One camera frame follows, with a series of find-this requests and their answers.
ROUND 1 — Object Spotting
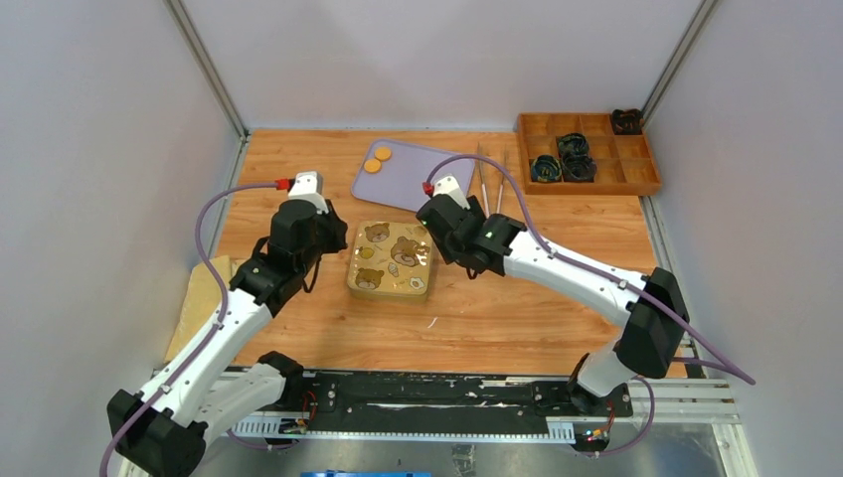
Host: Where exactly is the rolled green blue tie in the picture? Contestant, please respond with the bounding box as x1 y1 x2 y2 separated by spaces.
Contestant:
556 132 590 158

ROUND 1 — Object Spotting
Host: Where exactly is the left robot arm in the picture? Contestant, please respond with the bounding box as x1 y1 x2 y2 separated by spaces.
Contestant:
100 195 348 476

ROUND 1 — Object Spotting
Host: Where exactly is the lavender plastic tray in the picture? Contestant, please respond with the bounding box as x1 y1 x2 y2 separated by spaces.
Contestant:
350 138 457 213

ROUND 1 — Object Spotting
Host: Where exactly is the round yellow cookie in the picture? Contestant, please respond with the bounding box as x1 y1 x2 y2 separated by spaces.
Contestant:
363 158 382 174
373 146 393 162

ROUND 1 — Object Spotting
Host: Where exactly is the metal tongs grey handle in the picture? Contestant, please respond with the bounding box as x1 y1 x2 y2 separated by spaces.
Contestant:
476 142 509 215

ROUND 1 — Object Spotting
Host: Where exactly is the gold cookie tin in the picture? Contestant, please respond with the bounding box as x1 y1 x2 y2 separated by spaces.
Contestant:
349 283 428 304

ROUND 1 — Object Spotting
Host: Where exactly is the silver tin lid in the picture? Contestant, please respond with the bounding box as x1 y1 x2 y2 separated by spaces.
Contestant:
347 221 432 288

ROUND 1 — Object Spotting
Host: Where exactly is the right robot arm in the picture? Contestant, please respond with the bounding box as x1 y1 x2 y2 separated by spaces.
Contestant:
417 194 688 415

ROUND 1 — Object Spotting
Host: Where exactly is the aluminium frame rail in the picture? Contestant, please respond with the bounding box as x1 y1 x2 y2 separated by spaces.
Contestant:
163 0 250 142

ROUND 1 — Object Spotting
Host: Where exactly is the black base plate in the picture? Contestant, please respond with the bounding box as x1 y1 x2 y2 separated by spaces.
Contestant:
240 370 635 436

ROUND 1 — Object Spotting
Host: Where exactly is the rolled dark tie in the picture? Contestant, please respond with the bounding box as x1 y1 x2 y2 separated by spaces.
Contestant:
561 154 597 183

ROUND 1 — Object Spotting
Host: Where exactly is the wooden compartment tray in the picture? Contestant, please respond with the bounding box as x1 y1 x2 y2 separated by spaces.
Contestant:
516 112 662 196

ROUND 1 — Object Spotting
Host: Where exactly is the rolled dark tie corner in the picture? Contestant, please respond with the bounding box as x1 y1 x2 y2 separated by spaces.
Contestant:
609 108 643 136

